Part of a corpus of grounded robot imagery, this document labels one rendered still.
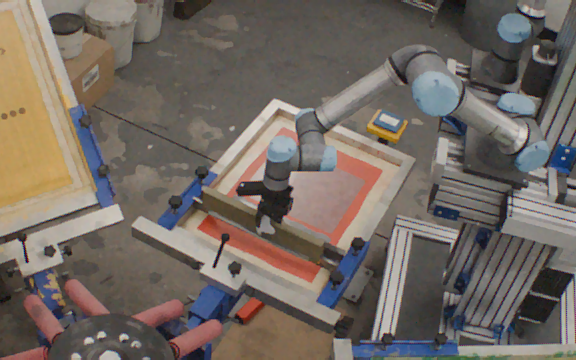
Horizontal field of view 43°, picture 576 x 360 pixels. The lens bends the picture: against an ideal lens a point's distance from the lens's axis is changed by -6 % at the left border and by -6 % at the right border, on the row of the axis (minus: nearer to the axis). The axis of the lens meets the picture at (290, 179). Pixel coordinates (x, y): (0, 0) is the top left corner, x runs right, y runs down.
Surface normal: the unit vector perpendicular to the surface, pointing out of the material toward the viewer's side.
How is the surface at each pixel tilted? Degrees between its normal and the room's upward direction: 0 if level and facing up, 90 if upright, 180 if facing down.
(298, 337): 2
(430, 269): 0
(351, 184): 0
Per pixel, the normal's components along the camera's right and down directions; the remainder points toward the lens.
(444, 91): 0.00, 0.68
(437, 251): 0.13, -0.72
